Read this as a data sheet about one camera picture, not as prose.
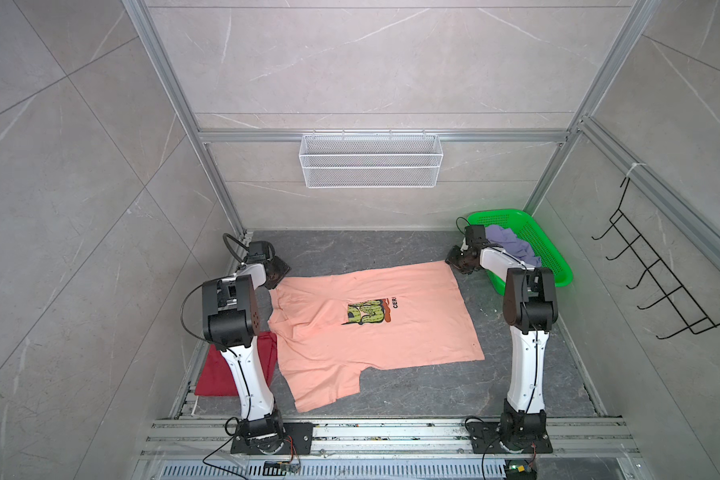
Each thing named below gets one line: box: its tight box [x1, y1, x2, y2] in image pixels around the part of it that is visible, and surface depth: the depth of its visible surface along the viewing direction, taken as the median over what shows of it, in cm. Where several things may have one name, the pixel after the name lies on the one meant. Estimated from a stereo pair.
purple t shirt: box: [485, 225, 542, 267], surface depth 117 cm
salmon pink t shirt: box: [268, 261, 486, 413], surface depth 95 cm
